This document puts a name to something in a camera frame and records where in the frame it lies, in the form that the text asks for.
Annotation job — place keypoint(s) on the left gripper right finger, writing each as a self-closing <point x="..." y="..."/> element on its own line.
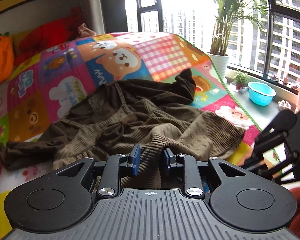
<point x="185" y="167"/>

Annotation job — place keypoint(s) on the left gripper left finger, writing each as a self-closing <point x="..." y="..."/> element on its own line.
<point x="116" y="167"/>

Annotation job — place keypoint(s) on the brown corduroy garment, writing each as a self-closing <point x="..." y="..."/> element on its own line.
<point x="121" y="114"/>

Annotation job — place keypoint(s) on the turquoise plastic basin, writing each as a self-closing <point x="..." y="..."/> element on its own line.
<point x="260" y="93"/>

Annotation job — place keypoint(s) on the small potted green plant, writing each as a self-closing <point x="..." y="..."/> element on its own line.
<point x="241" y="80"/>

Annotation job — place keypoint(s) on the white ribbed plant pot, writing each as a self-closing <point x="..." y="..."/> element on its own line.
<point x="220" y="62"/>

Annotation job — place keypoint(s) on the colourful cartoon play mat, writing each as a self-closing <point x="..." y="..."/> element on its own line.
<point x="44" y="88"/>

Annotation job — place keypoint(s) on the pink cloth toy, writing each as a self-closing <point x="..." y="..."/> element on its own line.
<point x="84" y="31"/>

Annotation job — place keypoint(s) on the red plush cushion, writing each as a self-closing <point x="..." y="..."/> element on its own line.
<point x="31" y="42"/>

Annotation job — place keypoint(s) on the potted palm plant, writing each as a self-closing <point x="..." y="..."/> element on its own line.
<point x="230" y="12"/>

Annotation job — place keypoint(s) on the orange pumpkin plush cushion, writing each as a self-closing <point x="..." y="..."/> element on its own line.
<point x="6" y="57"/>

